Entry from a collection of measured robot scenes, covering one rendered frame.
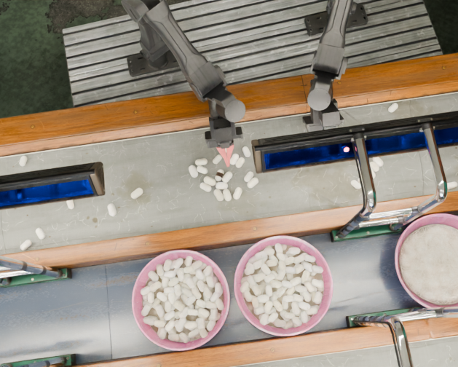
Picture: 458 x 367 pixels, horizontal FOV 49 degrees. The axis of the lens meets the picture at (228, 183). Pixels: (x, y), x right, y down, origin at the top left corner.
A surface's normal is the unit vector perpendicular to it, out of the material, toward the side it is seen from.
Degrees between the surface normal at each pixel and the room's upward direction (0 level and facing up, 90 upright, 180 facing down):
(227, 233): 0
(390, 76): 0
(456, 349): 0
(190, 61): 30
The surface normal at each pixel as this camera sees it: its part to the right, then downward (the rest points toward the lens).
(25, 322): -0.05, -0.25
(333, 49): -0.17, 0.22
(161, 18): 0.27, 0.14
